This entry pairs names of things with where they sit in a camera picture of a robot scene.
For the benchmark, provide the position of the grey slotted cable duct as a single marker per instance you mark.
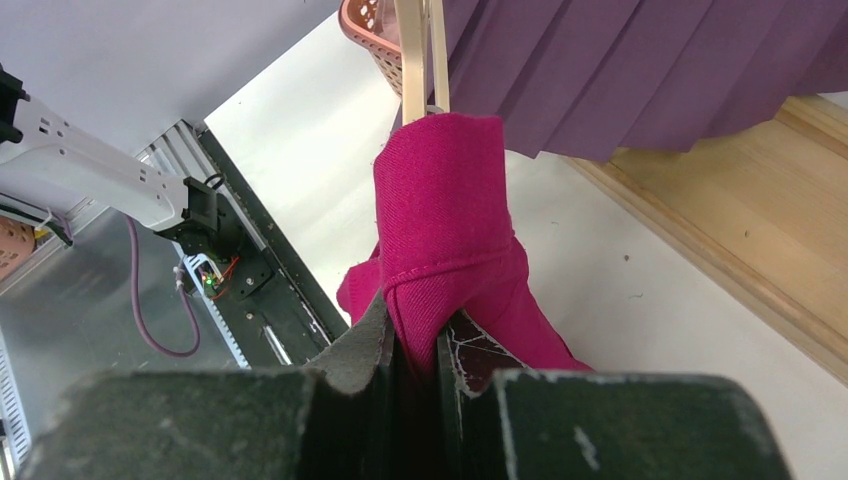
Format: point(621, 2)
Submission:
point(193, 265)

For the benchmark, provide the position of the purple pleated skirt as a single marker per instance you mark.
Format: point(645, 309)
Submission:
point(585, 78)

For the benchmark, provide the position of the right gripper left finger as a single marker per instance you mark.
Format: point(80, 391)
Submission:
point(331, 418)

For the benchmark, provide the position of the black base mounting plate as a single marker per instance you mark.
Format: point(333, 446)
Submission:
point(272, 305)

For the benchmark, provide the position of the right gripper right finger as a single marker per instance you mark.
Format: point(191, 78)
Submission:
point(504, 420)

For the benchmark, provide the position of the wooden clothes rack frame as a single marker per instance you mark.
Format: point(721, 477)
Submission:
point(763, 213)

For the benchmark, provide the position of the orange plastic basket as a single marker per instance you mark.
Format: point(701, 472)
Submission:
point(362, 22)

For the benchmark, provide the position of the magenta skirt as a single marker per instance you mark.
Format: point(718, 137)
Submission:
point(446, 244)

